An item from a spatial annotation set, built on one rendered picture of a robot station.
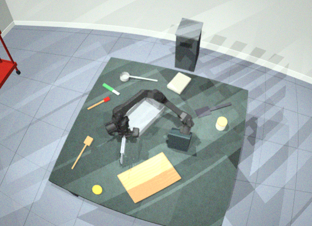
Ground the light wooden board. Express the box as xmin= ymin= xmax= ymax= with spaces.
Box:
xmin=118 ymin=152 xmax=181 ymax=203

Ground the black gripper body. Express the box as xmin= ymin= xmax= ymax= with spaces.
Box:
xmin=109 ymin=126 xmax=139 ymax=138

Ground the white cylinder with orange top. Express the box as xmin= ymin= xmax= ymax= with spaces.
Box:
xmin=215 ymin=117 xmax=227 ymax=131

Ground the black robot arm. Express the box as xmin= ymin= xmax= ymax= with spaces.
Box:
xmin=104 ymin=89 xmax=194 ymax=135

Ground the grey rectangular tin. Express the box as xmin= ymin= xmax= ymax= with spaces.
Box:
xmin=125 ymin=97 xmax=164 ymax=136

